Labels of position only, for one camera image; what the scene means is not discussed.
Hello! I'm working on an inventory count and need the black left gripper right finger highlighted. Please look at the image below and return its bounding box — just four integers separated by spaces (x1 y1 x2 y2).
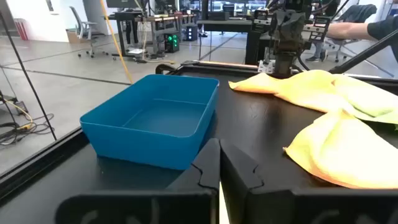
220 138 398 224

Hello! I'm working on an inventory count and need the grey office chair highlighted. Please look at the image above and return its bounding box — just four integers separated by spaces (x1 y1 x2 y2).
68 5 110 59

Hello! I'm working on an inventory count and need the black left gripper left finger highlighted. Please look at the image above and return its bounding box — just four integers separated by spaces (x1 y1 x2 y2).
55 138 221 224

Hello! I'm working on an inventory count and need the yellow hanging cable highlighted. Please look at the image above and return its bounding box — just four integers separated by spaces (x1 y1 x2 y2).
99 0 134 85

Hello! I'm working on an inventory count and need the person's forearm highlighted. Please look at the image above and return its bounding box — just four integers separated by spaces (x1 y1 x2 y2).
326 22 371 40

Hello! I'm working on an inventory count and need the black office chair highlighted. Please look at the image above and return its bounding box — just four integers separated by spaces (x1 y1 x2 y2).
323 3 379 63

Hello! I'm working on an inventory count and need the black hanging cable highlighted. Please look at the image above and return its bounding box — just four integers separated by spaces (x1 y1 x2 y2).
0 11 58 141

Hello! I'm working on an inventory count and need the black computer tower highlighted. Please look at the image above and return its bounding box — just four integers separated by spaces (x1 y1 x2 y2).
185 24 200 42

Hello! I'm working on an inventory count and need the yellow-orange microfiber towel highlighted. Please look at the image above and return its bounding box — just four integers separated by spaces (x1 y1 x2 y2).
283 109 398 190

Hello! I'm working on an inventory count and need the black desk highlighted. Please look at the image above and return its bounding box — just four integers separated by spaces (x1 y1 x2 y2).
197 18 271 66

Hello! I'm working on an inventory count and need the computer tower with green lights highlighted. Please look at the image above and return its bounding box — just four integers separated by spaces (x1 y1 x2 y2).
164 32 180 54

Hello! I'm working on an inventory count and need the orange microfiber towel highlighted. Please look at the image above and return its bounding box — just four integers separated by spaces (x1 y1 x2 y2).
228 69 358 114

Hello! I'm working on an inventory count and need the person's leg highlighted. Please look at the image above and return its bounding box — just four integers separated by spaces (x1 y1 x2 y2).
305 40 329 63

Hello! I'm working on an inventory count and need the black diagonal stand bar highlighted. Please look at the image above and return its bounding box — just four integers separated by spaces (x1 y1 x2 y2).
328 29 398 75

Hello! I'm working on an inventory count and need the blue plastic bin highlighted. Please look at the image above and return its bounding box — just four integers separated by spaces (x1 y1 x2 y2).
80 73 220 171

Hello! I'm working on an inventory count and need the tangled floor cable bundle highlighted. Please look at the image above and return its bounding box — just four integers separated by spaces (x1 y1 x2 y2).
0 90 56 146

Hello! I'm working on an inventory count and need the person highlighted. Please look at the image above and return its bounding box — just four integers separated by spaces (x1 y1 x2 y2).
326 14 398 63

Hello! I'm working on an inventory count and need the red crate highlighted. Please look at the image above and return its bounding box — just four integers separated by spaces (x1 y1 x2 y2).
13 17 30 41

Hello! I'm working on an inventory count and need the green microfiber towel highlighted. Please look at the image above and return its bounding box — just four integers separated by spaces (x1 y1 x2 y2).
332 73 398 126

